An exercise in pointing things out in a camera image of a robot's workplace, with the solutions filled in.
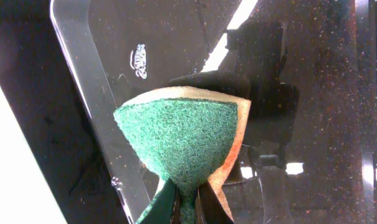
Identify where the green yellow sponge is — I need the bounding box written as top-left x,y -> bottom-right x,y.
113,86 -> 251,223

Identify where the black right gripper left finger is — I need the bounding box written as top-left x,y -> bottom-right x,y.
139,179 -> 180,224

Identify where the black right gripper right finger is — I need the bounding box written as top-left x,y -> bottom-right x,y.
195,182 -> 234,224

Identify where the black plastic tray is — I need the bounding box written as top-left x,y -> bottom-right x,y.
0,0 -> 377,224

